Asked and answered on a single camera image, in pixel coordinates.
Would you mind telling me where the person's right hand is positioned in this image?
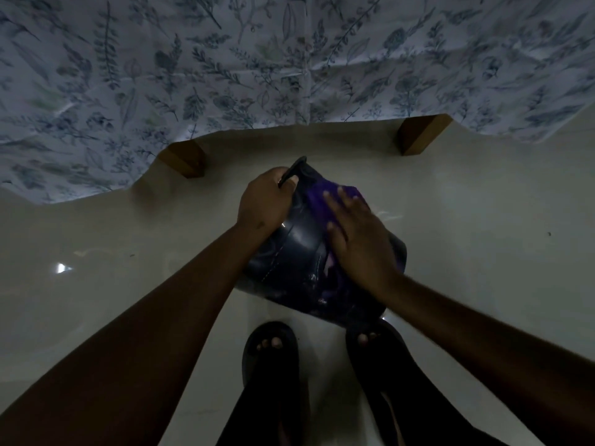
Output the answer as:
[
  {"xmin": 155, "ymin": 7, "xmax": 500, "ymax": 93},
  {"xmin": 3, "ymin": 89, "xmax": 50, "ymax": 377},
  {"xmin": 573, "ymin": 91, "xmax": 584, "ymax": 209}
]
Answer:
[{"xmin": 322, "ymin": 186, "xmax": 401, "ymax": 300}]

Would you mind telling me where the person's right leg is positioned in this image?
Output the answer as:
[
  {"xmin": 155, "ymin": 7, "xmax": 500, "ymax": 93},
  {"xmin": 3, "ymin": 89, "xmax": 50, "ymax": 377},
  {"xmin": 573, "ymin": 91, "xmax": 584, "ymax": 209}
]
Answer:
[{"xmin": 355, "ymin": 332, "xmax": 509, "ymax": 446}]

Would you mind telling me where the purple cloth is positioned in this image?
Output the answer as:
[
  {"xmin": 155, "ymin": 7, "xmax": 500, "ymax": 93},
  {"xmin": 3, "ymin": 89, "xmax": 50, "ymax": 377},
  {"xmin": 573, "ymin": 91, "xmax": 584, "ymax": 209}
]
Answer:
[{"xmin": 304, "ymin": 177, "xmax": 373, "ymax": 295}]

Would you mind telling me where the person's left leg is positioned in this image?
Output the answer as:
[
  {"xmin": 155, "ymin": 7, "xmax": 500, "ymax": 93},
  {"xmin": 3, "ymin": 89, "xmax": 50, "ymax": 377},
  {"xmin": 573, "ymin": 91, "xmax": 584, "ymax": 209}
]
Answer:
[{"xmin": 215, "ymin": 336, "xmax": 311, "ymax": 446}]

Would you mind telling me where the person's right forearm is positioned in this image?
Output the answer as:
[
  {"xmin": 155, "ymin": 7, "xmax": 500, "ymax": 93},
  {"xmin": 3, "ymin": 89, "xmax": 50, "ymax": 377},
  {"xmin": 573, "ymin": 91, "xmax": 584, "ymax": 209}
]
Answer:
[{"xmin": 372, "ymin": 273, "xmax": 595, "ymax": 446}]

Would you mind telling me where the person's right black sandal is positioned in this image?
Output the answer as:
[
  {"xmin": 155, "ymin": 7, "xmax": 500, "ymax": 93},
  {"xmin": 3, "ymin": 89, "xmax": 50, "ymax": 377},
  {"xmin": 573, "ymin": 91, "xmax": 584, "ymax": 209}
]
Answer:
[{"xmin": 344, "ymin": 319, "xmax": 419, "ymax": 446}]

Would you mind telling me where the person's left forearm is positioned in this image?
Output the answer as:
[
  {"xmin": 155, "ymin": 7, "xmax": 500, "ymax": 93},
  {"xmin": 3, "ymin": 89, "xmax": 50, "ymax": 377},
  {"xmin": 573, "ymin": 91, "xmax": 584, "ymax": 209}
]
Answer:
[{"xmin": 0, "ymin": 222, "xmax": 280, "ymax": 446}]

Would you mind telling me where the person's left black sandal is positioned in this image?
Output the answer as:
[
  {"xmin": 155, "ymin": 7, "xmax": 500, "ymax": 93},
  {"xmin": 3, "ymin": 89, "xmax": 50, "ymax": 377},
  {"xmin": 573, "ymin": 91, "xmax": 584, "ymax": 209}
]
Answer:
[{"xmin": 241, "ymin": 321, "xmax": 311, "ymax": 446}]

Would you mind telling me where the person's leg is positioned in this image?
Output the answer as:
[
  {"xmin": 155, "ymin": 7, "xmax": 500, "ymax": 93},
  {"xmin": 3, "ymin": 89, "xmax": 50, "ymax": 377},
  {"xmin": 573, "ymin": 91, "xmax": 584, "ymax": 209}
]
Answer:
[
  {"xmin": 355, "ymin": 332, "xmax": 509, "ymax": 446},
  {"xmin": 215, "ymin": 336, "xmax": 311, "ymax": 446}
]

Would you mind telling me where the dark plastic bucket with handle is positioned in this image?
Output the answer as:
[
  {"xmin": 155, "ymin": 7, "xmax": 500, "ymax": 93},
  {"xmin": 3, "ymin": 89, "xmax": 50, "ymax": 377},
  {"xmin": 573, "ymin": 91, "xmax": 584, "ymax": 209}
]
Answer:
[{"xmin": 235, "ymin": 156, "xmax": 408, "ymax": 328}]

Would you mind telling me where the person's black sandal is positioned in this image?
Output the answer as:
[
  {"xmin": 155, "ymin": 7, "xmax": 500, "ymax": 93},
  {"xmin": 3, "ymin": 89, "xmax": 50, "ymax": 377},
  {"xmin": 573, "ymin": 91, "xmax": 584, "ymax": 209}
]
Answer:
[
  {"xmin": 241, "ymin": 321, "xmax": 311, "ymax": 446},
  {"xmin": 344, "ymin": 319, "xmax": 419, "ymax": 446}
]

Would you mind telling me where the wooden bed leg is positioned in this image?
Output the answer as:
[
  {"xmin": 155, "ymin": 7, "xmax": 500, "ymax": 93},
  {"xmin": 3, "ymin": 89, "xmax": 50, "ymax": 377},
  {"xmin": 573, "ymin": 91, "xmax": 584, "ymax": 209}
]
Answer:
[
  {"xmin": 396, "ymin": 113, "xmax": 454, "ymax": 157},
  {"xmin": 156, "ymin": 139, "xmax": 207, "ymax": 180}
]

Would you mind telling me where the floral white bed sheet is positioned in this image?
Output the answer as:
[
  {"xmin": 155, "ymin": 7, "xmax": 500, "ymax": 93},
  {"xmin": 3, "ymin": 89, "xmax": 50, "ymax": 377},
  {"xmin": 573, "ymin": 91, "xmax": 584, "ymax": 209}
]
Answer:
[{"xmin": 0, "ymin": 0, "xmax": 595, "ymax": 205}]

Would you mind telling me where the person's left hand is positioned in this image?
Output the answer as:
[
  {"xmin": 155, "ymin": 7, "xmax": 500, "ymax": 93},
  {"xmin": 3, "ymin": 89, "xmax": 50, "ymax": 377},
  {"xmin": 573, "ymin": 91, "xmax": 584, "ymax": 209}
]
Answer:
[{"xmin": 237, "ymin": 166, "xmax": 300, "ymax": 235}]

